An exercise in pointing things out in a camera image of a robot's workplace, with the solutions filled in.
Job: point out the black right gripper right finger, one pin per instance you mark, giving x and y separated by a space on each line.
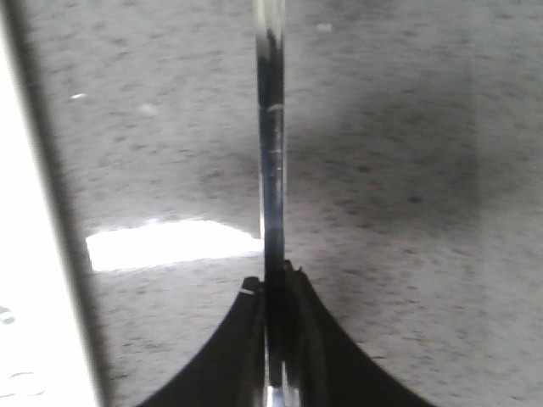
323 364

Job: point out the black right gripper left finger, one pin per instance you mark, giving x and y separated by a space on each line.
229 370

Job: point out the cream rabbit serving tray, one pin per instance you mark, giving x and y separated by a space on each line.
46 357

